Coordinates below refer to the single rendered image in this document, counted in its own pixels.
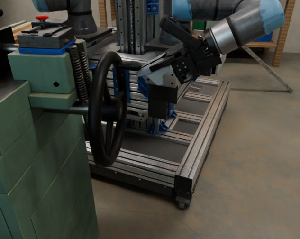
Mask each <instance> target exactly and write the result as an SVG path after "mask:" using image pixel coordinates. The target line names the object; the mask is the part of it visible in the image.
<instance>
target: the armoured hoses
mask: <svg viewBox="0 0 300 239"><path fill-rule="evenodd" d="M83 45H84V44H83V41H82V40H77V41H74V42H73V45H70V46H67V47H66V50H67V52H68V53H70V58H71V61H72V62H71V63H72V66H73V73H74V78H75V83H76V88H77V92H78V97H79V101H80V104H82V105H84V104H87V103H88V102H89V95H90V89H91V76H90V73H89V72H90V71H89V68H88V63H87V58H86V54H85V49H84V46H83ZM83 118H84V122H85V126H86V130H87V134H88V115H83ZM101 132H102V142H103V147H104V149H105V139H104V135H103V131H102V128H101ZM88 136H89V134H88ZM93 159H94V158H93ZM94 162H95V164H96V165H98V164H97V163H96V161H95V159H94Z"/></svg>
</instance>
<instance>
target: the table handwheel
mask: <svg viewBox="0 0 300 239"><path fill-rule="evenodd" d="M119 62H123V61H122V59H121V57H120V56H119V55H118V54H117V53H116V52H113V51H109V52H106V53H105V54H104V55H103V56H102V57H101V58H100V60H99V61H98V63H97V66H96V68H95V71H94V74H93V78H92V82H91V89H90V95H89V102H88V103H87V104H84V105H82V104H80V101H75V103H74V104H73V105H72V106H71V108H70V109H68V110H67V109H52V108H43V110H44V112H50V113H64V114H78V115H88V134H89V142H90V147H91V152H92V155H93V157H94V159H95V161H96V163H97V164H98V165H100V166H102V167H109V166H111V165H112V164H113V163H114V162H115V160H116V159H117V157H118V154H119V152H120V149H121V145H122V141H123V137H124V132H125V125H126V117H127V79H126V72H125V70H123V69H119V68H118V63H119ZM111 64H113V67H114V69H115V73H116V78H117V85H118V94H117V96H116V97H115V98H111V96H110V93H109V89H108V86H107V82H106V78H107V74H108V71H109V68H110V66H111ZM103 97H104V98H103ZM101 120H102V121H106V122H107V125H106V141H105V149H104V147H103V142H102V132H101ZM114 122H117V123H116V129H115V134H114V138H113V141H112V132H113V123H114ZM111 142H112V143H111Z"/></svg>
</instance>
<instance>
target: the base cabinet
mask: <svg viewBox="0 0 300 239"><path fill-rule="evenodd" d="M98 235H99V229H98V223H97V216H96V209H95V203H94V196H93V189H92V183H91V174H90V167H89V161H88V154H87V147H86V141H85V134H84V128H83V121H82V115H78V114H69V116H68V117H67V118H66V119H65V121H64V122H63V123H62V125H61V126H60V127H59V129H58V130H57V131H56V132H55V133H54V135H53V136H52V137H51V139H50V140H49V141H48V143H47V144H46V145H45V147H44V148H43V149H42V150H41V152H40V153H39V154H38V156H37V157H36V158H35V160H34V161H33V162H32V163H31V165H30V166H29V167H28V169H27V170H26V171H25V173H24V174H23V175H22V176H21V177H20V179H19V180H18V181H17V183H16V184H15V185H14V187H13V188H12V189H11V191H10V192H9V193H8V194H4V193H0V239H97V238H98Z"/></svg>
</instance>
